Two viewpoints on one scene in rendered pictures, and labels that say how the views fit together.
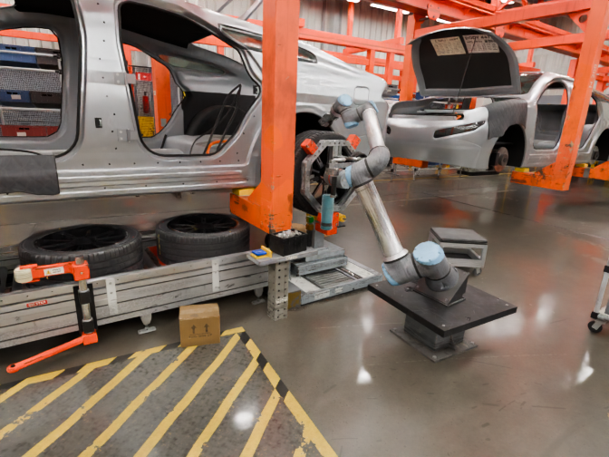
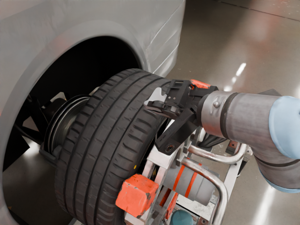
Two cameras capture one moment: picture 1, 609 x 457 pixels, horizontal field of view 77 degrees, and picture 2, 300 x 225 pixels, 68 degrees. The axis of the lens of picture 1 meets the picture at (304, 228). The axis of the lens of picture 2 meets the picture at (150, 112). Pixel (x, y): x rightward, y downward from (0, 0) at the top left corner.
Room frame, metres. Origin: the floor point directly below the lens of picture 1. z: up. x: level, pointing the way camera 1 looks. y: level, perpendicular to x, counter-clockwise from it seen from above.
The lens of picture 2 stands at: (2.55, 0.06, 1.66)
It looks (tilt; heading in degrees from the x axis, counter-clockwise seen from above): 48 degrees down; 335
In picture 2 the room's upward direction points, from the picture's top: straight up
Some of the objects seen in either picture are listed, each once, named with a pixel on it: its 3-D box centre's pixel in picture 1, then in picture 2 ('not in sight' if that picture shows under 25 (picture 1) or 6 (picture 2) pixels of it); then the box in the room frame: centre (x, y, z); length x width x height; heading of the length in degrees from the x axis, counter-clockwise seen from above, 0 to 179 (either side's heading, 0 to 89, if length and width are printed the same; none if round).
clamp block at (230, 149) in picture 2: not in sight; (239, 148); (2.82, -0.45, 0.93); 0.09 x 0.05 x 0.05; 35
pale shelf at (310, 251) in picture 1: (283, 253); not in sight; (2.28, 0.13, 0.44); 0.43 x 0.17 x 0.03; 125
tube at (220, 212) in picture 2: (333, 154); (197, 185); (2.74, -0.18, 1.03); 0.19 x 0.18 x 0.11; 35
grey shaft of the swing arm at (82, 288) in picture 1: (84, 300); not in sight; (1.80, 1.14, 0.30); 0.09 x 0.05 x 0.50; 125
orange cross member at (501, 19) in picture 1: (487, 32); not in sight; (6.01, -2.47, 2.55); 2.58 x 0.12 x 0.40; 35
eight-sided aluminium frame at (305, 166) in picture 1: (332, 176); (171, 168); (2.89, -0.20, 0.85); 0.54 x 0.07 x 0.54; 125
